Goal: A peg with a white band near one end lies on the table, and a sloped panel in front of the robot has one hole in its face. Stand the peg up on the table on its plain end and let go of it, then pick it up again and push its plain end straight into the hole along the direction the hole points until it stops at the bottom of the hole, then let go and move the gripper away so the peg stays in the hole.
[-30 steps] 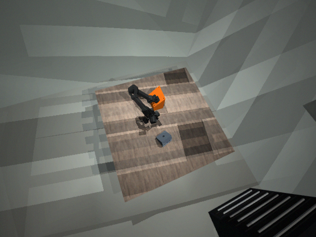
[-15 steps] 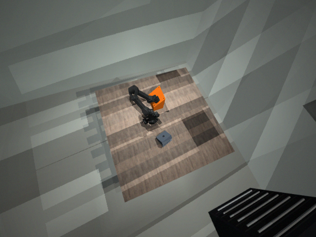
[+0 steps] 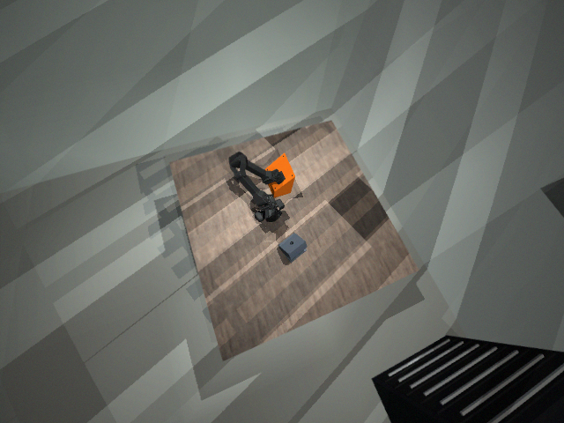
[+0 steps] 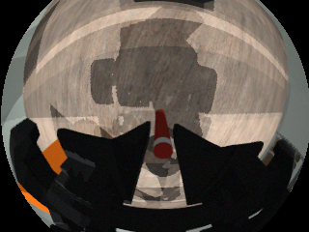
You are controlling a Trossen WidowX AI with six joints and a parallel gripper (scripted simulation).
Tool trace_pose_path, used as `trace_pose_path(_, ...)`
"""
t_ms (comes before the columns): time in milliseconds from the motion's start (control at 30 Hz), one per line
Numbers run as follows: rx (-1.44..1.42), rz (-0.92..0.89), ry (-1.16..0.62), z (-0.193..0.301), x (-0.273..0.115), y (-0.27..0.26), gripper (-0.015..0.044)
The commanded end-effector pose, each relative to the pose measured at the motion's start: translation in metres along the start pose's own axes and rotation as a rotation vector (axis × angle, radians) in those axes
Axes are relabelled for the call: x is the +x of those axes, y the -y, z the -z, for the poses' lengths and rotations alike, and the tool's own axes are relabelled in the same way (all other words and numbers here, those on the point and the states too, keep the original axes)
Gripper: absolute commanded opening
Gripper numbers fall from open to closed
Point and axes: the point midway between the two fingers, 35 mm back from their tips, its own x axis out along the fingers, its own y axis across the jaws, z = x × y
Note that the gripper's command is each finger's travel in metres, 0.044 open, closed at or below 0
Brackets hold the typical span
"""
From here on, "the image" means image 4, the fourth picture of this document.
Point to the dark red peg with grey band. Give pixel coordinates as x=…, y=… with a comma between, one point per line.
x=163, y=148

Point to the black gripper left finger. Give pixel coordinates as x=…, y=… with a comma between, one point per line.
x=121, y=156

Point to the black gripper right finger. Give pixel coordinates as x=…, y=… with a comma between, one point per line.
x=203, y=163

